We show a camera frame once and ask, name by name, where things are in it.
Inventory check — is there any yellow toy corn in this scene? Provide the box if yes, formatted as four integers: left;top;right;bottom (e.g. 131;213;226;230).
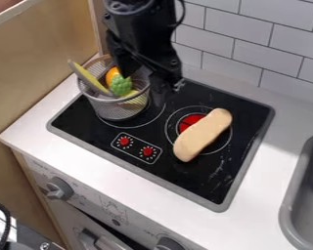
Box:
118;89;151;107

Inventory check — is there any wooden board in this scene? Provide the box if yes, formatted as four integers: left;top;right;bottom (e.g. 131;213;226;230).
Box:
0;0;101;242

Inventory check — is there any green toy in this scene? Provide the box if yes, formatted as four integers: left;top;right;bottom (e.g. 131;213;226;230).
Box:
109;74;135;98

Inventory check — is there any toy sink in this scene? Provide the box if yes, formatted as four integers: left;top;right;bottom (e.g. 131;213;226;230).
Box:
278;132;313;250

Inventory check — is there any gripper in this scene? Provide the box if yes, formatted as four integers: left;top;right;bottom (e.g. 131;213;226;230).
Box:
103;20;186;93

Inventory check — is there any toy stove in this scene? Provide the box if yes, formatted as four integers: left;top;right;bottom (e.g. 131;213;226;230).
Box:
45;75;277;213

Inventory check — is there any silver mesh basket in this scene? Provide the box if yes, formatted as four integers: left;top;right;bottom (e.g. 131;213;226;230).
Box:
76;53;153;122

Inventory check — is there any beige toy bread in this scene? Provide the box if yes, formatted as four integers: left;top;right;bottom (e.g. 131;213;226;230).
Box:
172;107;234;163

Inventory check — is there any black cable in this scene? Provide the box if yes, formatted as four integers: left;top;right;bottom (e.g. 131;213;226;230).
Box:
0;200;14;250

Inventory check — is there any orange toy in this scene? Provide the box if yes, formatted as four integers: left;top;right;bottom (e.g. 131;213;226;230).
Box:
104;65;123;87

